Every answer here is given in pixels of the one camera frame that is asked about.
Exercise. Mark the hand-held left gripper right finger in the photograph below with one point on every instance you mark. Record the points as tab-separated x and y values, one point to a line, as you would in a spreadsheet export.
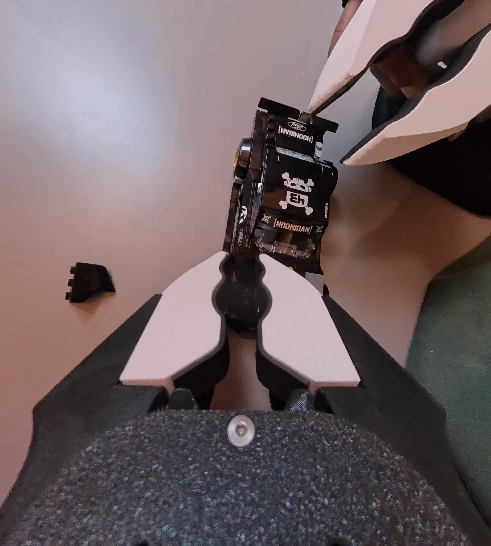
309	337

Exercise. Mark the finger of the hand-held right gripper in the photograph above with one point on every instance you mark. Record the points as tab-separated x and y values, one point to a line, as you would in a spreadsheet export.
365	38
450	107

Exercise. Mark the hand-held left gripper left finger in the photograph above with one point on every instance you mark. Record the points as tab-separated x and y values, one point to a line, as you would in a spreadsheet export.
173	337

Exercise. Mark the black lego car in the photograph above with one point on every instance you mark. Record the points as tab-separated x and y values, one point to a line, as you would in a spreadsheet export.
292	200

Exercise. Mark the small black lego brick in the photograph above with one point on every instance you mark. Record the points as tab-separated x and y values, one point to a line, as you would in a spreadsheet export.
87	283

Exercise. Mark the person's right hand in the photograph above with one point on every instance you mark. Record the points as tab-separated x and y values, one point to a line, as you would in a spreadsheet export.
407	72

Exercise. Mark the black dimpled wrist rest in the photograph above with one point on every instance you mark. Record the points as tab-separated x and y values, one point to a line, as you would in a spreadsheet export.
476	171

